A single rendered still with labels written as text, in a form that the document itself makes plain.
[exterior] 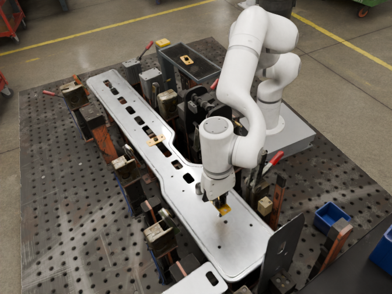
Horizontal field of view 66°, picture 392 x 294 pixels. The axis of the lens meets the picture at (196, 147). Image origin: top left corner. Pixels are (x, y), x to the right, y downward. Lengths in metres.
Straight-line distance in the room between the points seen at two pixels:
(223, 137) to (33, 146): 1.51
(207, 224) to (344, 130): 2.13
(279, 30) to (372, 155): 1.98
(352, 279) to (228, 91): 0.61
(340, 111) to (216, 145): 2.52
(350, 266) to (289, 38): 0.69
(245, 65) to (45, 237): 1.18
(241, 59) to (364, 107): 2.54
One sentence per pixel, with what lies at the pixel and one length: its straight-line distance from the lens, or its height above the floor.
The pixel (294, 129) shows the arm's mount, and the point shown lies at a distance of 1.66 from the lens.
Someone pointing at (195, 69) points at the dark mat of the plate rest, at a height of 1.16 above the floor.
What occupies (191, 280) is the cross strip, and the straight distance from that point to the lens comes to 0.96.
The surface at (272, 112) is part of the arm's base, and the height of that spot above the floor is 0.92.
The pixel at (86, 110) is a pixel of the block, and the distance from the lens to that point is 1.56.
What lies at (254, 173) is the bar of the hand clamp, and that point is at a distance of 1.01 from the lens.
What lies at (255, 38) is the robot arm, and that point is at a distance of 0.85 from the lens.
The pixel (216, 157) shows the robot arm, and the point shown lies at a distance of 0.75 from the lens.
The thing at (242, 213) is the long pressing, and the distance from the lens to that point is 1.06.
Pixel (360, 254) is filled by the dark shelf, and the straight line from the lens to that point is 1.03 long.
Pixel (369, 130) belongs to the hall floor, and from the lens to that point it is 3.04.
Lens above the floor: 1.90
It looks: 45 degrees down
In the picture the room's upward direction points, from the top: 7 degrees counter-clockwise
